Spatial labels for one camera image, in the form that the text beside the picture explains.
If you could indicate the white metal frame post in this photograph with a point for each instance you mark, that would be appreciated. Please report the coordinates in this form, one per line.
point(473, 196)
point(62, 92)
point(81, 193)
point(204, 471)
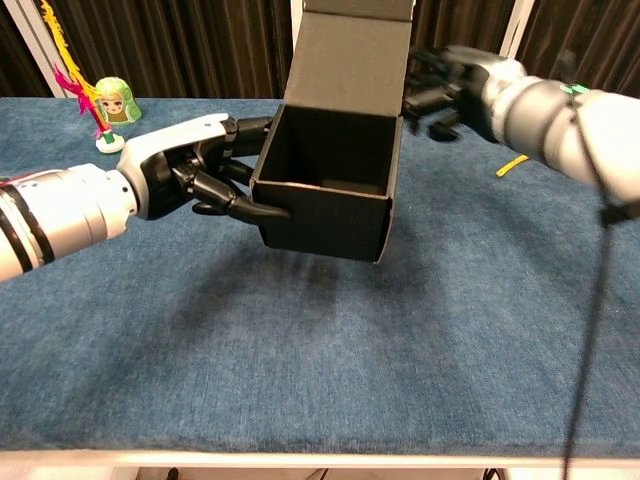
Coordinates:
point(296, 45)
point(35, 50)
point(517, 25)

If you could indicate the yellow tape measure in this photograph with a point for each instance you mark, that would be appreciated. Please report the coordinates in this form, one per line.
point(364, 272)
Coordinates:
point(511, 166)

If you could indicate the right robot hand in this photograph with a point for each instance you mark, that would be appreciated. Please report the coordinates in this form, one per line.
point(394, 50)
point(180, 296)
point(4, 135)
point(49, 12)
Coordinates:
point(475, 85)

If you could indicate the green-haired doll head toy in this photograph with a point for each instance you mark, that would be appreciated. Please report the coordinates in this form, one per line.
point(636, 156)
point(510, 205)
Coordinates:
point(117, 102)

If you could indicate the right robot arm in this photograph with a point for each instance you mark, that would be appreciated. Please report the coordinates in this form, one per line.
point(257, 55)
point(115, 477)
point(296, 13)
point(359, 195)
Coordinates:
point(575, 130)

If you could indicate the blue table mat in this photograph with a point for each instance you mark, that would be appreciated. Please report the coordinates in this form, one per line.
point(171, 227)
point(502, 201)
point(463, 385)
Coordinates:
point(300, 375)

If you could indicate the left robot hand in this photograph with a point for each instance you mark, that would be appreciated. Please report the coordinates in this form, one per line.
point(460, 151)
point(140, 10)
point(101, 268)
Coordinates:
point(165, 142)

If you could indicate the green doll head toy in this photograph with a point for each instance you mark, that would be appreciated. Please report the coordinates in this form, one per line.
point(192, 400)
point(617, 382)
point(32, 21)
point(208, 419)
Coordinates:
point(110, 142)

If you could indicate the black paper box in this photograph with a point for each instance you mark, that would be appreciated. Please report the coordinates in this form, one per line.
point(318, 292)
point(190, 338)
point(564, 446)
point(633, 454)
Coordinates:
point(325, 220)

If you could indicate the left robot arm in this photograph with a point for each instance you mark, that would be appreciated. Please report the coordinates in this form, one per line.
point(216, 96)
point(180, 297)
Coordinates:
point(60, 215)

